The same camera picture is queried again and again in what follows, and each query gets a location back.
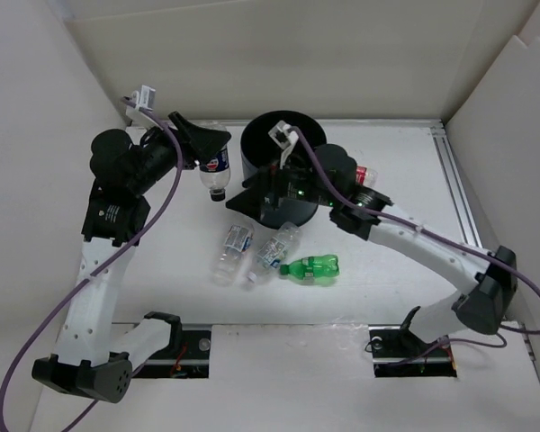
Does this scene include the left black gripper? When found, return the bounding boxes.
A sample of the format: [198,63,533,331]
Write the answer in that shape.
[129,112,230,195]

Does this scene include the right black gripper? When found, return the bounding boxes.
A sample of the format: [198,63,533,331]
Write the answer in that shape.
[227,144,339,219]

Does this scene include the clear bottle blue Pepsi label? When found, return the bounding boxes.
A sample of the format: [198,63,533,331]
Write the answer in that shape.
[200,146,231,202]

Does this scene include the green plastic bottle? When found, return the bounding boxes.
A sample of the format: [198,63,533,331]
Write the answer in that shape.
[279,254,340,284]

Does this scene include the clear bottle red label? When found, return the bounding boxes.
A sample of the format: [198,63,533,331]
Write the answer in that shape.
[355,166,378,188]

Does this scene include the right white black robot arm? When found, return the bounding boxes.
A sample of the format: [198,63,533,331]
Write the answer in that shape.
[226,144,517,355]

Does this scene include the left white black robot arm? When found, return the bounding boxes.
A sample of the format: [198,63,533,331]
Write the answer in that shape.
[31,112,231,403]

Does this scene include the clear bottle orange blue label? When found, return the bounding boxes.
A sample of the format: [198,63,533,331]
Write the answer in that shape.
[212,220,255,286]

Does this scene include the clear bottle green blue label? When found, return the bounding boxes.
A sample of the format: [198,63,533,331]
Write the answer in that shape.
[246,221,302,286]

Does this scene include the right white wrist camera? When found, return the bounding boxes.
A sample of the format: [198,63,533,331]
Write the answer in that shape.
[268,121,299,168]

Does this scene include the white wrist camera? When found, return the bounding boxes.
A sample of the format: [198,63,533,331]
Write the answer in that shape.
[125,85,156,129]
[268,121,299,168]

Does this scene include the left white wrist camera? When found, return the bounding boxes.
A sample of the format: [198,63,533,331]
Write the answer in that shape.
[125,85,156,129]

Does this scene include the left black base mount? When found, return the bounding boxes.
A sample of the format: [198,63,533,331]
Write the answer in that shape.
[135,325,212,380]

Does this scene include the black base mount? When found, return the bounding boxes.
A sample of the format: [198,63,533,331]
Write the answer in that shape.
[364,325,457,378]
[135,325,212,380]

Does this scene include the aluminium rail right side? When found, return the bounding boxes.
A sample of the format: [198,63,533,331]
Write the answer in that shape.
[430,121,482,248]

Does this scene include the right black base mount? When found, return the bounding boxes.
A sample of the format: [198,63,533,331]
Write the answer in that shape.
[364,325,457,378]

